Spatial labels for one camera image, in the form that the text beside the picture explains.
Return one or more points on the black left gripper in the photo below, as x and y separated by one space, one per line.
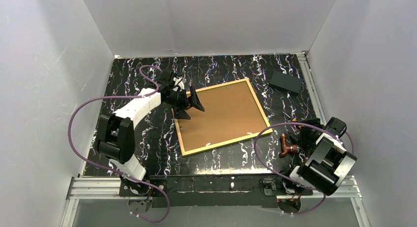
185 99

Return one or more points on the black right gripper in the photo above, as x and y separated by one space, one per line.
300 142

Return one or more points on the green wooden photo frame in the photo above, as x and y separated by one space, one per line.
232 114

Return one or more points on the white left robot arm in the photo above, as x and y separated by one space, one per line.
115 136

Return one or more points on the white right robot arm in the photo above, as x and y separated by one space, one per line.
328 162

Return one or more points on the black rectangular box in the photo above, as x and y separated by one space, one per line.
285 82

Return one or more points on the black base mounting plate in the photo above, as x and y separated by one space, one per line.
263 190

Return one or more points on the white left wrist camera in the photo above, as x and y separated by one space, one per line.
178 83

